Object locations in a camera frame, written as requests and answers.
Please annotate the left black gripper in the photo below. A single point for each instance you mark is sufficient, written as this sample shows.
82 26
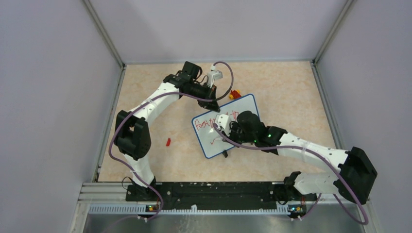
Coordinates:
211 94

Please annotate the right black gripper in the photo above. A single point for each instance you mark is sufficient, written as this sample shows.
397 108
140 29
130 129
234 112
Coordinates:
233 124

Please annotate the blue framed whiteboard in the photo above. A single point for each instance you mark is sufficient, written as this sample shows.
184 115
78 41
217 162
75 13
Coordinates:
210 141

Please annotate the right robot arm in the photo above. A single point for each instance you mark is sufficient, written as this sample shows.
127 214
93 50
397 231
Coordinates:
349 173

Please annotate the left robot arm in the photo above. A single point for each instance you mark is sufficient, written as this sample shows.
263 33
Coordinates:
132 136

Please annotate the metal whiteboard stand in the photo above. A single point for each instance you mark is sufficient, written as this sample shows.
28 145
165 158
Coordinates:
225 153

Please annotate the colourful toy brick vehicle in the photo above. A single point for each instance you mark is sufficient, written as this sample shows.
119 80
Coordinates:
235 94

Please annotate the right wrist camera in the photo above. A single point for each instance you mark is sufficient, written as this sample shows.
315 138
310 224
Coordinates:
223 123

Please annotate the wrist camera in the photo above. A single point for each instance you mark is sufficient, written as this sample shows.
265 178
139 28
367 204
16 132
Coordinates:
213 75
223 123

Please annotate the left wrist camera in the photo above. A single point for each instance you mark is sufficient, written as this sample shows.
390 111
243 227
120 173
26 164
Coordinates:
213 75

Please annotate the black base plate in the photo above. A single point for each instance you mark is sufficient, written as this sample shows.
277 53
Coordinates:
217 195

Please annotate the white slotted cable duct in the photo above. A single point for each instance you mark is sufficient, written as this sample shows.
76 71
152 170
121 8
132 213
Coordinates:
142 209

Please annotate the left aluminium frame post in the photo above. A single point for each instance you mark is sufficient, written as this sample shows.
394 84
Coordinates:
103 32

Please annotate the aluminium frame post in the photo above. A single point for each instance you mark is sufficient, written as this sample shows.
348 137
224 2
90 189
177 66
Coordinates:
103 32
334 29

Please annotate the right aluminium frame post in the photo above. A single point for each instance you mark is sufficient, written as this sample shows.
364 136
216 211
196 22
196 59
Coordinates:
334 29

